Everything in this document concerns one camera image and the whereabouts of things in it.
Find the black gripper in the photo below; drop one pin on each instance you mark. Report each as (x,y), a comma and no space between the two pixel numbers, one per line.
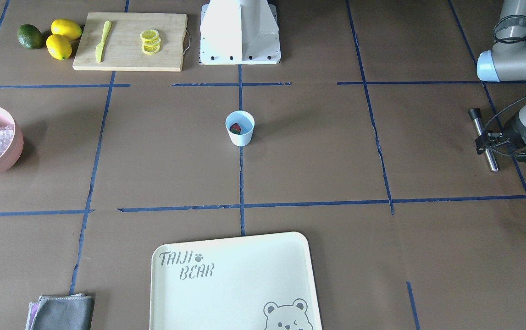
(514,135)

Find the red strawberry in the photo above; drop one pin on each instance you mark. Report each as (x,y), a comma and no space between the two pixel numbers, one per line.
(235,128)

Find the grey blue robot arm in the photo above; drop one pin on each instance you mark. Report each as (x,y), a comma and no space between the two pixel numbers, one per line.
(506,61)

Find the light blue plastic cup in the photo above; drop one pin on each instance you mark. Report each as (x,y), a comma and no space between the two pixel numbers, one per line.
(247,123)

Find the beige plastic tray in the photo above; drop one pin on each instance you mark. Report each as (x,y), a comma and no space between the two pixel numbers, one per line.
(262,282)

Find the lemon slices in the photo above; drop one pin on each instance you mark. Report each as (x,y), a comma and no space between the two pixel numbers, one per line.
(150,41)

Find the wooden cutting board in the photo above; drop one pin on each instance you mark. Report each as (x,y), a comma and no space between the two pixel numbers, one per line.
(122,50)

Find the yellow green plastic knife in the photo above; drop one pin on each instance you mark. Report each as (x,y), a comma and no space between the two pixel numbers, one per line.
(99,49)

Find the yellow lemon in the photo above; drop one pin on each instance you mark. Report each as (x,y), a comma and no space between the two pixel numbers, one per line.
(67,28)
(59,47)

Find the dark folded cloth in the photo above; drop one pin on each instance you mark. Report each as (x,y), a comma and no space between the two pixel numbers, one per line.
(72,312)

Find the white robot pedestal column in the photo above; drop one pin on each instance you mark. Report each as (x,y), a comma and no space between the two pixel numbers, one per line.
(239,32)

